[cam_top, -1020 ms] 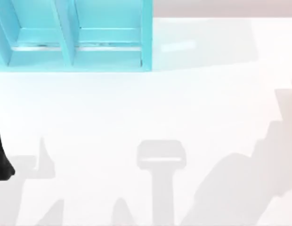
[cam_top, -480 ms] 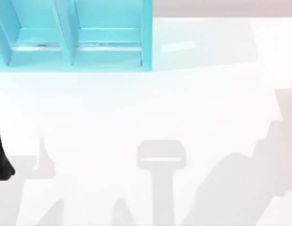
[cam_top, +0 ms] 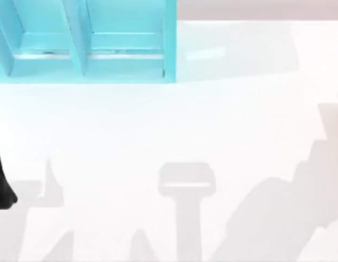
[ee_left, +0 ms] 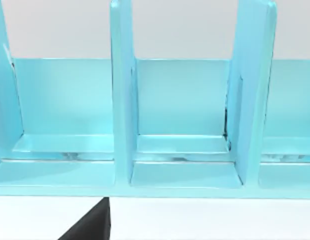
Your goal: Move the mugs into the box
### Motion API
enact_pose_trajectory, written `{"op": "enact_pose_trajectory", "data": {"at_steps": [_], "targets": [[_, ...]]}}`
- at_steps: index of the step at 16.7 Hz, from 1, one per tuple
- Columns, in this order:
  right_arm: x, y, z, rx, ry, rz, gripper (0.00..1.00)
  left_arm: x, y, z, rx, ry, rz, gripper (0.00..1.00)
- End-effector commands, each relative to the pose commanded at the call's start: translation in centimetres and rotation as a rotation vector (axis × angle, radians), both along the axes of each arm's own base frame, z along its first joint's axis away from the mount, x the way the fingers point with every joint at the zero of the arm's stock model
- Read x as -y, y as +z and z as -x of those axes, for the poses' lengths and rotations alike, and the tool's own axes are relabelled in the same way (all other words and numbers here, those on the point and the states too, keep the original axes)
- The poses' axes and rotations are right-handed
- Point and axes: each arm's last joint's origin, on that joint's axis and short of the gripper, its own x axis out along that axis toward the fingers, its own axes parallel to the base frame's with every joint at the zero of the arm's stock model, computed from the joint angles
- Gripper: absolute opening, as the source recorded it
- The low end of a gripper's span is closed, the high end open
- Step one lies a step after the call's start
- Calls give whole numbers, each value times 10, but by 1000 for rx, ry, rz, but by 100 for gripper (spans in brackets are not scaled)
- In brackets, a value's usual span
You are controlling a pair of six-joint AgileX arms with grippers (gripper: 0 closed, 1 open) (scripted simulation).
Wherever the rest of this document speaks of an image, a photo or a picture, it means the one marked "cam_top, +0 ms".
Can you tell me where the light blue rack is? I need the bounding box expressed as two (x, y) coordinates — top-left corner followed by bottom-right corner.
(0, 0), (177, 84)

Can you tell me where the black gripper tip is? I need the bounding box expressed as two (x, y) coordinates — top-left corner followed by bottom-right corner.
(0, 139), (19, 211)

